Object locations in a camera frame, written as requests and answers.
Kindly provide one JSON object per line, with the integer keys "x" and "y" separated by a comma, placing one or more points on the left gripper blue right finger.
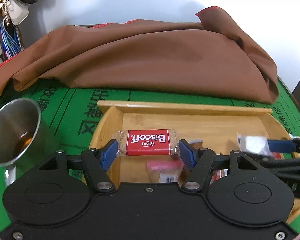
{"x": 199, "y": 163}

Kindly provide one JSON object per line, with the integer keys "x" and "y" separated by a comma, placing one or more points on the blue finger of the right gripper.
{"x": 263, "y": 160}
{"x": 281, "y": 146}

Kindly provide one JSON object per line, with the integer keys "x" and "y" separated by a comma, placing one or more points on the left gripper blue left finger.
{"x": 96, "y": 163}

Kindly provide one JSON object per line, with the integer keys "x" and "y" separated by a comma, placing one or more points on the white translucent candy packet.
{"x": 254, "y": 144}

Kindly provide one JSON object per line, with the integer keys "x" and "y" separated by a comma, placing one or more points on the red Biscoff biscuit packet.
{"x": 147, "y": 142}

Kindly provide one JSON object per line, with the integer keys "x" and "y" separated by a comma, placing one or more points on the pink cake packet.
{"x": 167, "y": 171}

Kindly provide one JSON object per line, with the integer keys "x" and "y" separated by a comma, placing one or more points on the red nut snack packet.
{"x": 277, "y": 156}

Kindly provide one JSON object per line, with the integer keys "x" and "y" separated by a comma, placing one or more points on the red black coffee sachet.
{"x": 218, "y": 174}

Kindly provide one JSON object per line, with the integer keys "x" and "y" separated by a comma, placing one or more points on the wooden serving tray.
{"x": 214, "y": 127}

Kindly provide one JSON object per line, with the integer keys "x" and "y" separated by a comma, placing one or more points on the stainless steel mug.
{"x": 25, "y": 138}

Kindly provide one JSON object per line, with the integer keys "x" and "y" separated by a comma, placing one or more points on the brown cloth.
{"x": 213, "y": 56}

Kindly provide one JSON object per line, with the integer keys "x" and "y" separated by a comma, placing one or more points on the white small handbag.
{"x": 17, "y": 11}

